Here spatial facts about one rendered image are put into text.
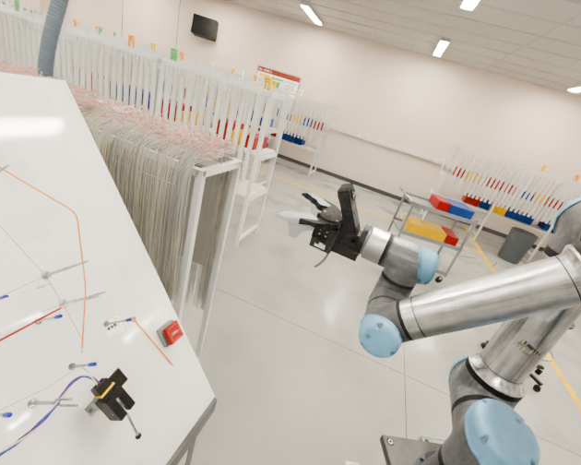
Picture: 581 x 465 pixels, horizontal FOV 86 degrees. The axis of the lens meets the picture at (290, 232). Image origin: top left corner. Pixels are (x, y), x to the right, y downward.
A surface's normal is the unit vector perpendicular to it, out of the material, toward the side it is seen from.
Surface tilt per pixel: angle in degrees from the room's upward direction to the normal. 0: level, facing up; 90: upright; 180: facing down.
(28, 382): 52
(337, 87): 90
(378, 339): 90
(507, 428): 8
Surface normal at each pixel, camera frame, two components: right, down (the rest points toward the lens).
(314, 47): -0.31, 0.32
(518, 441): 0.22, -0.83
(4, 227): 0.88, -0.24
